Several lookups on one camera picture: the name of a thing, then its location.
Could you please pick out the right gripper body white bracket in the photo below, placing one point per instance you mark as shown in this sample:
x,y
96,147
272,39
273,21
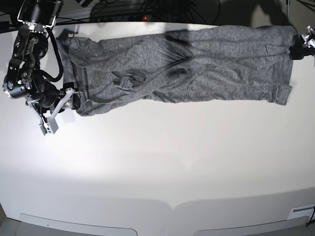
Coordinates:
x,y
47,105

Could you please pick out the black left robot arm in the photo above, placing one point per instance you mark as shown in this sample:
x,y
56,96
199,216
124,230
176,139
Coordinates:
x,y
303,45

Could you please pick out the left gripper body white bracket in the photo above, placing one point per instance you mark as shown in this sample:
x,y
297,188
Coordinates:
x,y
308,38

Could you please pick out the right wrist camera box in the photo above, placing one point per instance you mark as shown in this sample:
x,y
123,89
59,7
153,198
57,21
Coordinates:
x,y
48,127

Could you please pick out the grey long-sleeve T-shirt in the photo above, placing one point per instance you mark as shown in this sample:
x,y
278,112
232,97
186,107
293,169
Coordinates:
x,y
222,63

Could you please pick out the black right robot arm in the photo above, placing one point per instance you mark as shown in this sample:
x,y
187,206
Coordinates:
x,y
24,77

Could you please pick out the black power strip red light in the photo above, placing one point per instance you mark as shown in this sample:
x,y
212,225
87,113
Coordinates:
x,y
127,18

